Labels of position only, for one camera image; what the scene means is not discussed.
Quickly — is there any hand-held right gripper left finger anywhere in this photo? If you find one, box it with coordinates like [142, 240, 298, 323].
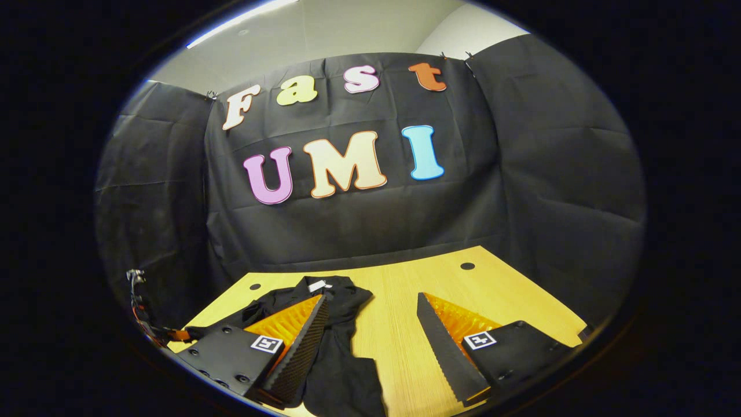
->
[174, 294, 329, 409]

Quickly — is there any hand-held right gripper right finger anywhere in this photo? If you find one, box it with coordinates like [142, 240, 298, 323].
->
[416, 292, 579, 406]

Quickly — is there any black button shirt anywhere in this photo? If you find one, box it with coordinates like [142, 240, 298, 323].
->
[185, 276, 387, 417]

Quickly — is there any black backdrop cloth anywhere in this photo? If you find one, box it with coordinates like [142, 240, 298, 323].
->
[96, 35, 646, 342]

